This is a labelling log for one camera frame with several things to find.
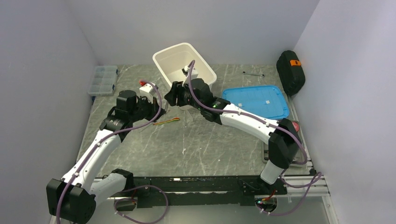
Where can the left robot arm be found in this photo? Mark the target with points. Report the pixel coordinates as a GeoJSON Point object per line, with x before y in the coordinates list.
{"type": "Point", "coordinates": [75, 196]}

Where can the clear compartment organizer box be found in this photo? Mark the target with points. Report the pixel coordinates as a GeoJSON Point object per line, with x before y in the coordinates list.
{"type": "Point", "coordinates": [103, 81]}

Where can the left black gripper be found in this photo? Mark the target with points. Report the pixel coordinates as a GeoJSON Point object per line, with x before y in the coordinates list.
{"type": "Point", "coordinates": [153, 107]}

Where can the grey tool set tray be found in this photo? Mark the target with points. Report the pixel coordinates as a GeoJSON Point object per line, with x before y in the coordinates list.
{"type": "Point", "coordinates": [299, 159]}

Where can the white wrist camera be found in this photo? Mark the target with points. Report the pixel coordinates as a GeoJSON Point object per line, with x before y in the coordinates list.
{"type": "Point", "coordinates": [186, 69]}
{"type": "Point", "coordinates": [147, 90]}

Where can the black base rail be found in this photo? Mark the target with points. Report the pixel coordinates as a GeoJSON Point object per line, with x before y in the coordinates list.
{"type": "Point", "coordinates": [243, 190]}

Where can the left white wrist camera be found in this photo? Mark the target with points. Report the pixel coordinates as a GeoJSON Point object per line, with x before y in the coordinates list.
{"type": "Point", "coordinates": [147, 90]}

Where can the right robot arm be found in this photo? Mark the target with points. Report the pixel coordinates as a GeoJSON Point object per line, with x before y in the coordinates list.
{"type": "Point", "coordinates": [280, 135]}

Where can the white plastic bin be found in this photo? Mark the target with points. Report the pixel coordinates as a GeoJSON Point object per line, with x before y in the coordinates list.
{"type": "Point", "coordinates": [171, 60]}

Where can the red tape measure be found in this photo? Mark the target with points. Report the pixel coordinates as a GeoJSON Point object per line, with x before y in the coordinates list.
{"type": "Point", "coordinates": [296, 126]}

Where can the blue plastic tray lid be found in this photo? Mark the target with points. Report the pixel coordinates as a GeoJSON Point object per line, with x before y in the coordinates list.
{"type": "Point", "coordinates": [266, 101]}

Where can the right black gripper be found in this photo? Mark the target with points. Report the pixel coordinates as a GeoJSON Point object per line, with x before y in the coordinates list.
{"type": "Point", "coordinates": [177, 90]}

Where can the clear test tube rack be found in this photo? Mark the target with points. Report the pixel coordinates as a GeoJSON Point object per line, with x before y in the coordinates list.
{"type": "Point", "coordinates": [189, 111]}

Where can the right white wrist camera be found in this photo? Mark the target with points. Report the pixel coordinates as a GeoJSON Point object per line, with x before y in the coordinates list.
{"type": "Point", "coordinates": [186, 69]}

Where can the silver wrench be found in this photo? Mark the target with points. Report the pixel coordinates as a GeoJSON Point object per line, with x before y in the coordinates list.
{"type": "Point", "coordinates": [253, 74]}

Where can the black tool case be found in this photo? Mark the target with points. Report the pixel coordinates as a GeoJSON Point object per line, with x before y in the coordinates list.
{"type": "Point", "coordinates": [290, 72]}

